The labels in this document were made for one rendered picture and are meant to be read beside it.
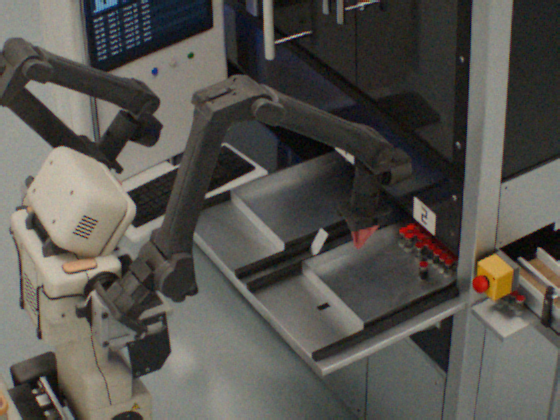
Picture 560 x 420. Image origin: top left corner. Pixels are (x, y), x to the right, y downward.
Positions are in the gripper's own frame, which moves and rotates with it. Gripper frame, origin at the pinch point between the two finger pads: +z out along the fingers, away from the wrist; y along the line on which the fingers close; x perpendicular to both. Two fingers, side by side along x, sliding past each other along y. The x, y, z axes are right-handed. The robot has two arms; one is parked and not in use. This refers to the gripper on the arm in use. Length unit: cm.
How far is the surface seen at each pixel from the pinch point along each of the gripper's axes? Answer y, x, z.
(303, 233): 8.9, 31.7, 19.6
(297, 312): -7.6, 8.3, 22.0
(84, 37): -30, 80, -20
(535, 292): 37.0, -23.5, 10.0
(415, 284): 20.0, 0.4, 17.8
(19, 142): 15, 246, 109
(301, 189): 18, 47, 18
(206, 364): 18, 86, 108
